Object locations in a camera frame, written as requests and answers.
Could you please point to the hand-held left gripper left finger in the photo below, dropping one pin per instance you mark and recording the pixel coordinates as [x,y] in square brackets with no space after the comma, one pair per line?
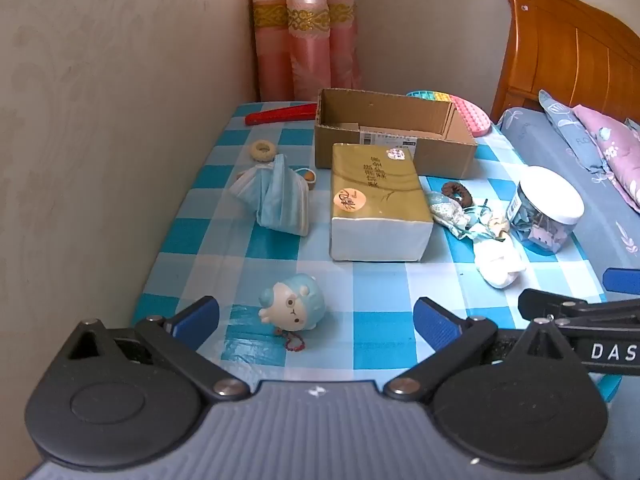
[196,314]

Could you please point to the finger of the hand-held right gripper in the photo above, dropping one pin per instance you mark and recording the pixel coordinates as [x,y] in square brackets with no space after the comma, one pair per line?
[624,278]
[550,302]

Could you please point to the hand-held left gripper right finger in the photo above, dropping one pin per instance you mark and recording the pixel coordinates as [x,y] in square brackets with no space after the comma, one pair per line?
[436,322]

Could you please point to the blue sheep plush toy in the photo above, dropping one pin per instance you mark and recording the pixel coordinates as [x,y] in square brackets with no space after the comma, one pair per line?
[295,302]

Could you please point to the blue face mask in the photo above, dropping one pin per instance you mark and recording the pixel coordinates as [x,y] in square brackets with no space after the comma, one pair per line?
[280,195]

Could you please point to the brown cardboard box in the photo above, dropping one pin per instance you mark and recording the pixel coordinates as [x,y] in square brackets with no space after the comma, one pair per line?
[450,156]

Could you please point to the grey-blue bed sheet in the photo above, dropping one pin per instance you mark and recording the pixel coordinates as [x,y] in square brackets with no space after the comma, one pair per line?
[602,242]

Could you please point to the blue checkered tablecloth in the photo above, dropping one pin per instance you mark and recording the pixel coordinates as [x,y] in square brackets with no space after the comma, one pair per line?
[380,282]

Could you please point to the clear jar with white lid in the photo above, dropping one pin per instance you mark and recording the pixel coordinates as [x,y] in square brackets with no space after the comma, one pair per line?
[545,210]

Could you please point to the pink floral pillow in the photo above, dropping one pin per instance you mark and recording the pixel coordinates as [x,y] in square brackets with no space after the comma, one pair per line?
[620,152]

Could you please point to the brown hair scrunchie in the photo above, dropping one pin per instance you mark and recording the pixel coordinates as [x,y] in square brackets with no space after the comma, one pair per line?
[459,193]

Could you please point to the yellow tissue pack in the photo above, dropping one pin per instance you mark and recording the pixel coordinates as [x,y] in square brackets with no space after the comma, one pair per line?
[375,200]

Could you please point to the grey-blue floral pillow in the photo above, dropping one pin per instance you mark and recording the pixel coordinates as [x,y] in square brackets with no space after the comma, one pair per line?
[570,130]

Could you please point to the rainbow pop bubble toy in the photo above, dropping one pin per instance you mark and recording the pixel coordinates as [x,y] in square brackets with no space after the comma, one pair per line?
[472,117]

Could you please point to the red folding fan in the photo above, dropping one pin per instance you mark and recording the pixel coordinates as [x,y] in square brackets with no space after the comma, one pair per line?
[280,114]

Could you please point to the wooden bed headboard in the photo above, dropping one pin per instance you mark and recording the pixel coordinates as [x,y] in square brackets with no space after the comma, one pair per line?
[565,45]

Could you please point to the pink curtain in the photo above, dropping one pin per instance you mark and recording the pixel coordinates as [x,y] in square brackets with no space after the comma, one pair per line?
[305,35]

